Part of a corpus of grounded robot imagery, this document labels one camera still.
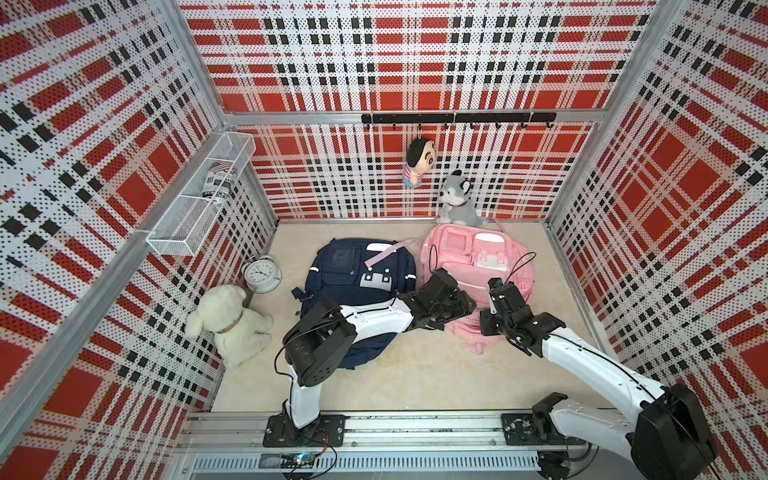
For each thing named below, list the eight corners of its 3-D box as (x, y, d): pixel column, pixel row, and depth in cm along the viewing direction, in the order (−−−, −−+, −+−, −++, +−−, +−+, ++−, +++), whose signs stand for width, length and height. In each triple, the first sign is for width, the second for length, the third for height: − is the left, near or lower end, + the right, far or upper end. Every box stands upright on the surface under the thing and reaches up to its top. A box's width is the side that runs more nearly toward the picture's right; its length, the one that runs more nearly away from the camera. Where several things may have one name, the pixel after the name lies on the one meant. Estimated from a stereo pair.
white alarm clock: (256, 300, 100) (250, 293, 96) (245, 273, 107) (239, 266, 104) (288, 284, 104) (284, 277, 100) (276, 259, 111) (272, 251, 108)
